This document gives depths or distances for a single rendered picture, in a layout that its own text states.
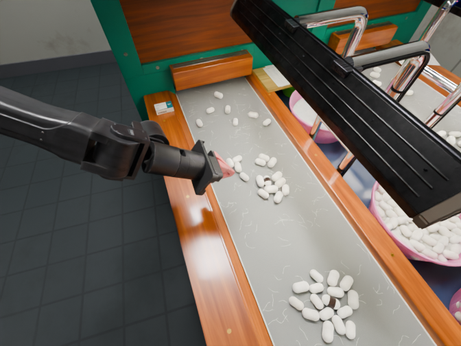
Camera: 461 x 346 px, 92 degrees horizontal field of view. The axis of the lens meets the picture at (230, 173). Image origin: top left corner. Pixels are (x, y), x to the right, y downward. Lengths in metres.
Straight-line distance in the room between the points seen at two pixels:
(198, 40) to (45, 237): 1.39
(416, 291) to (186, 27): 0.94
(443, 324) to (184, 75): 0.92
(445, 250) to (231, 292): 0.54
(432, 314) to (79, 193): 1.74
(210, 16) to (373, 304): 0.91
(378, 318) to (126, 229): 1.27
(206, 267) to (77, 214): 1.27
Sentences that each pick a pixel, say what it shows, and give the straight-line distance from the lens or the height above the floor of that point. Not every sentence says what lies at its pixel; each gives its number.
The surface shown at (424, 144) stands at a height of 1.10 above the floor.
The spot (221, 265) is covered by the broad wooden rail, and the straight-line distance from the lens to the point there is 0.54.
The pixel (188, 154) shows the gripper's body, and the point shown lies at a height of 0.97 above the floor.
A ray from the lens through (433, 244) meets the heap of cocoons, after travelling 0.76.
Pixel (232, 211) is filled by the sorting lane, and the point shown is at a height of 0.74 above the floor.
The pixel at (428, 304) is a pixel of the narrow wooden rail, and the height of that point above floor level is 0.76.
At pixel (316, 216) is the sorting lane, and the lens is 0.64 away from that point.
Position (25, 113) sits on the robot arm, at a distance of 0.39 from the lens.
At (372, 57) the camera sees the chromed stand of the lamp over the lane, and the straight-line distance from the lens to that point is 0.42.
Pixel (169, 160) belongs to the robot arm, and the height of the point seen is 0.99.
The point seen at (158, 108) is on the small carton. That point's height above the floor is 0.78.
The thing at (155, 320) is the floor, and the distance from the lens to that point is 1.34.
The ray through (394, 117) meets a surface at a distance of 0.35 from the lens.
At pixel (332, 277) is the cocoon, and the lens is 0.59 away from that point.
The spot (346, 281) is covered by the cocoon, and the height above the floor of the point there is 0.76.
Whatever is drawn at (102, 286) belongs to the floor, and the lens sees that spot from 1.46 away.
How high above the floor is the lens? 1.29
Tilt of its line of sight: 56 degrees down
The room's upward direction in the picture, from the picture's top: straight up
